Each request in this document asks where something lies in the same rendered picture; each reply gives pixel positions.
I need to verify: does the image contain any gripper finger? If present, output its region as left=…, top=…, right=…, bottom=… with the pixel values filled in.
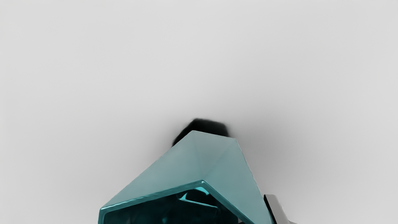
left=264, top=194, right=298, bottom=224

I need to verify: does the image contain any teal faceted mug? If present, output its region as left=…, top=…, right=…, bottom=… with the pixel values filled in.
left=98, top=130, right=275, bottom=224

